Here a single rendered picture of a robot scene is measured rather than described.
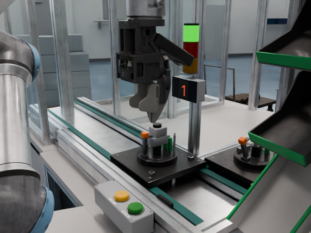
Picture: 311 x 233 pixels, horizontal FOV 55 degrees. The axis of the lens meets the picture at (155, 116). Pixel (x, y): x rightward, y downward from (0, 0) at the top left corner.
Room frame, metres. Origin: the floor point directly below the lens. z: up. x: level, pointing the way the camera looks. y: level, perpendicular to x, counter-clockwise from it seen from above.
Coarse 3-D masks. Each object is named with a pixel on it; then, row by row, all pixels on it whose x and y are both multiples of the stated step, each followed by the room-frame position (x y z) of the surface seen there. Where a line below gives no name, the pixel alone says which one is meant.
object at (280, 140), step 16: (304, 80) 0.63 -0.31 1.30; (288, 96) 0.61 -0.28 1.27; (304, 96) 0.63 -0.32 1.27; (288, 112) 0.61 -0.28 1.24; (304, 112) 0.59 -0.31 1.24; (256, 128) 0.57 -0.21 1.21; (272, 128) 0.58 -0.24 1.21; (288, 128) 0.56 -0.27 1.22; (304, 128) 0.55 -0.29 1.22; (272, 144) 0.51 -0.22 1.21; (288, 144) 0.52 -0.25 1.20; (304, 144) 0.51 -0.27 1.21; (304, 160) 0.45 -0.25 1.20
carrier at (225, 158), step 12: (252, 144) 1.04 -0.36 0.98; (216, 156) 0.96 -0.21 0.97; (228, 156) 0.96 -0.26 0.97; (240, 156) 0.92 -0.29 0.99; (252, 156) 0.92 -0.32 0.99; (264, 156) 0.92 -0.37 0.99; (216, 168) 0.90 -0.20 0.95; (228, 168) 0.87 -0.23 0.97; (240, 168) 0.87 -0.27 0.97; (252, 168) 0.86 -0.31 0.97; (240, 180) 0.82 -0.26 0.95; (252, 180) 0.79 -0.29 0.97
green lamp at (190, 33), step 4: (184, 28) 0.99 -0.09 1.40; (188, 28) 0.98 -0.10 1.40; (192, 28) 0.97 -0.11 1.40; (196, 28) 0.98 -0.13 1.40; (184, 32) 0.99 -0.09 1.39; (188, 32) 0.98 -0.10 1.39; (192, 32) 0.97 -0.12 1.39; (196, 32) 0.98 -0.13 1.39; (184, 36) 0.99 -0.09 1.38; (188, 36) 0.97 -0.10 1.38; (192, 36) 0.97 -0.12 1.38; (196, 36) 0.98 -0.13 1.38; (184, 40) 0.99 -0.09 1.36; (188, 40) 0.97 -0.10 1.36; (192, 40) 0.97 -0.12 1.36; (196, 40) 0.98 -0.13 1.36
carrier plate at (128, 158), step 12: (120, 156) 0.96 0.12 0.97; (132, 156) 0.96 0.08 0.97; (180, 156) 0.96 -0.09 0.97; (132, 168) 0.87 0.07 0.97; (144, 168) 0.87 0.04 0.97; (156, 168) 0.87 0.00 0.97; (168, 168) 0.87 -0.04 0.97; (180, 168) 0.87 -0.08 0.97; (192, 168) 0.88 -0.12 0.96; (144, 180) 0.80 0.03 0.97; (156, 180) 0.80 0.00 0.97; (168, 180) 0.82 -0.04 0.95
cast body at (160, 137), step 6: (150, 126) 0.95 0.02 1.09; (156, 126) 0.93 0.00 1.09; (162, 126) 0.95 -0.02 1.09; (150, 132) 0.94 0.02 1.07; (156, 132) 0.92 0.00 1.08; (162, 132) 0.93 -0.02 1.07; (150, 138) 0.92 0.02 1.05; (156, 138) 0.92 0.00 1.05; (162, 138) 0.93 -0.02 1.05; (150, 144) 0.92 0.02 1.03; (156, 144) 0.92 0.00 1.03; (162, 144) 0.93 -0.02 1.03
